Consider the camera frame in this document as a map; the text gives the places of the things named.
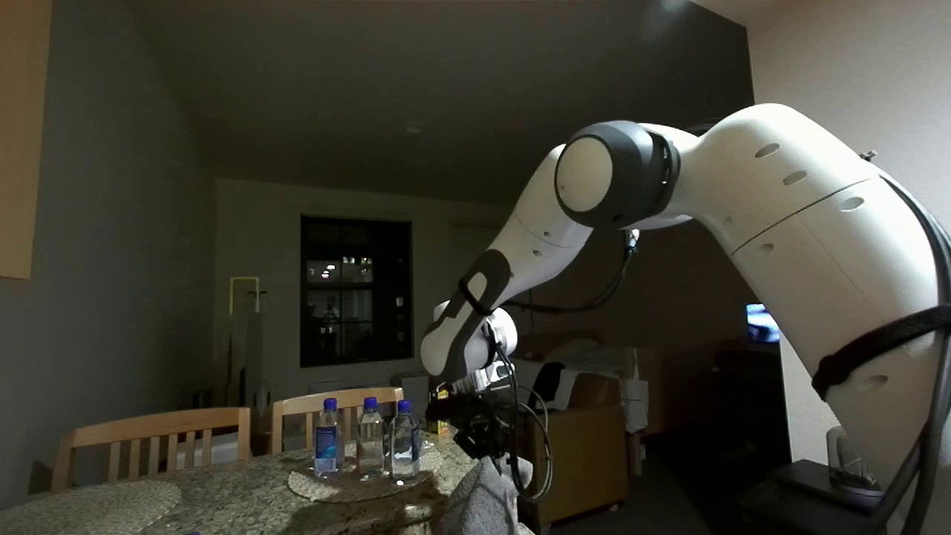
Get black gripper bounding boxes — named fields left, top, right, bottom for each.
left=426, top=389, right=519, bottom=459

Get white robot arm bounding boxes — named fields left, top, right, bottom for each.
left=418, top=104, right=951, bottom=535

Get white bag on cabinet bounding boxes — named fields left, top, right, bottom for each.
left=513, top=338, right=596, bottom=414

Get clear right water bottle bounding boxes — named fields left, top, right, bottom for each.
left=390, top=399, right=418, bottom=481

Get clear water bottle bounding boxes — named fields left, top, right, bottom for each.
left=390, top=399, right=418, bottom=481
left=357, top=396, right=387, bottom=478

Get wooden cabinet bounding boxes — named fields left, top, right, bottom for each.
left=519, top=374, right=629, bottom=526

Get clear middle water bottle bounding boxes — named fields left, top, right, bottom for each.
left=357, top=396, right=387, bottom=478

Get blue label water bottle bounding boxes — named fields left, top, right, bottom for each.
left=311, top=399, right=341, bottom=475

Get right wooden chair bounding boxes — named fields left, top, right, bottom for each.
left=270, top=386, right=405, bottom=454

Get wooden chair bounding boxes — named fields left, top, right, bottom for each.
left=50, top=408, right=253, bottom=491
left=270, top=386, right=405, bottom=454

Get dark window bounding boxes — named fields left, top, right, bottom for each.
left=299, top=216, right=412, bottom=370

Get glowing blue screen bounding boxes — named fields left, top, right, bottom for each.
left=746, top=303, right=782, bottom=346

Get left wooden chair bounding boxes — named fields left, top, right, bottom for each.
left=50, top=408, right=253, bottom=491

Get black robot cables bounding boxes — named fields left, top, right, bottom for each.
left=810, top=145, right=951, bottom=535

